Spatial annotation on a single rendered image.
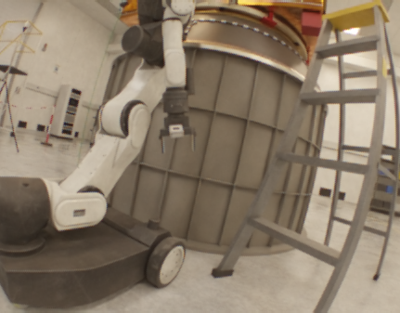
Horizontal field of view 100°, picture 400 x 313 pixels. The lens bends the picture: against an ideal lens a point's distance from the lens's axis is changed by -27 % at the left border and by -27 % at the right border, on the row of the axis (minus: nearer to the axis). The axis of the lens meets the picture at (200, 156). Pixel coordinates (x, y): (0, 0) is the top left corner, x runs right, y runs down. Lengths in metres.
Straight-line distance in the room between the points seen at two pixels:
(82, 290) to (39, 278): 0.13
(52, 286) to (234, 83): 1.27
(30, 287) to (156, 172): 0.97
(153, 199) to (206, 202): 0.31
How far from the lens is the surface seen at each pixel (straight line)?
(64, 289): 0.67
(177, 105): 0.75
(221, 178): 1.29
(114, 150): 0.81
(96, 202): 0.75
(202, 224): 1.34
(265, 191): 1.03
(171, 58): 0.76
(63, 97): 8.97
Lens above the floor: 0.53
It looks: 1 degrees down
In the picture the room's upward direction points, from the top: 12 degrees clockwise
